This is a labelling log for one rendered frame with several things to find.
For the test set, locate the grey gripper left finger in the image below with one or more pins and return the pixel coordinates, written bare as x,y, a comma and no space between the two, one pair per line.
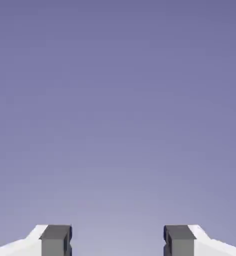
53,242

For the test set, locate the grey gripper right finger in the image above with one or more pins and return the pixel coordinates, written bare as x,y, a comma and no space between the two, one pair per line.
180,242

